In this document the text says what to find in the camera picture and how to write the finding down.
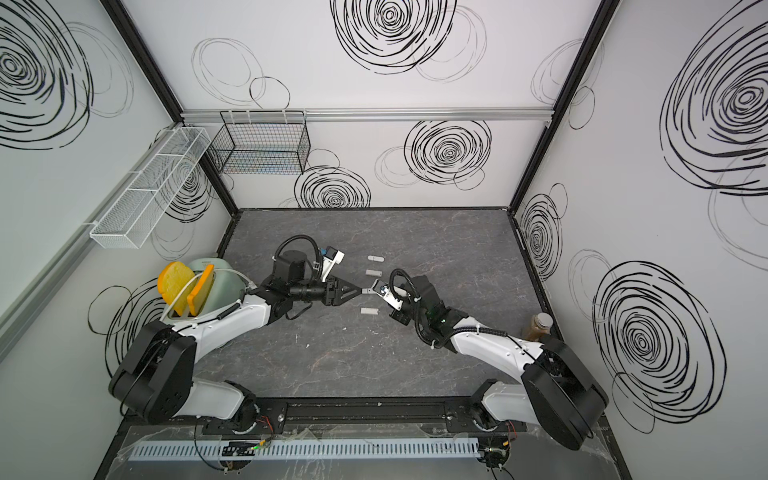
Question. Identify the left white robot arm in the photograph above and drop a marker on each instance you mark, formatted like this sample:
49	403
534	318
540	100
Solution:
156	378

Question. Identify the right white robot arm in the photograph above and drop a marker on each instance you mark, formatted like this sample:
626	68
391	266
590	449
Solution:
552	387

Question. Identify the grey slotted cable duct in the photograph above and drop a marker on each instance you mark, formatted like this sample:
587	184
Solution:
331	449

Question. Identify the white wire shelf basket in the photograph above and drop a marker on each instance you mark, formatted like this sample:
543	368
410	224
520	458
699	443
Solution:
168	185

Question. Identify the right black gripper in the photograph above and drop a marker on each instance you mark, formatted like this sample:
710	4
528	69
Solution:
400	317

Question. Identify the orange toast slice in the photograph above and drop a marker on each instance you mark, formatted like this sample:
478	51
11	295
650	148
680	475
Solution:
198	295

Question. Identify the green toaster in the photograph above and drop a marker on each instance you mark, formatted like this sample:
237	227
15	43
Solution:
227	287

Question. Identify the round yellow toast slice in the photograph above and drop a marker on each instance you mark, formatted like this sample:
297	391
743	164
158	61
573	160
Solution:
174	286

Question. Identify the light spice jar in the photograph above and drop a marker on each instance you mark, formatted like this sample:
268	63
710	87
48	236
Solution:
539	325

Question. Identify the black wire basket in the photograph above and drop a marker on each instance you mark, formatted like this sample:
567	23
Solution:
264	142

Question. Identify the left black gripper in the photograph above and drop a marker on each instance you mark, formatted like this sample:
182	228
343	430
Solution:
336	294

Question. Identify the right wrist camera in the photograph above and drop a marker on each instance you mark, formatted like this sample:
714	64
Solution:
389	295

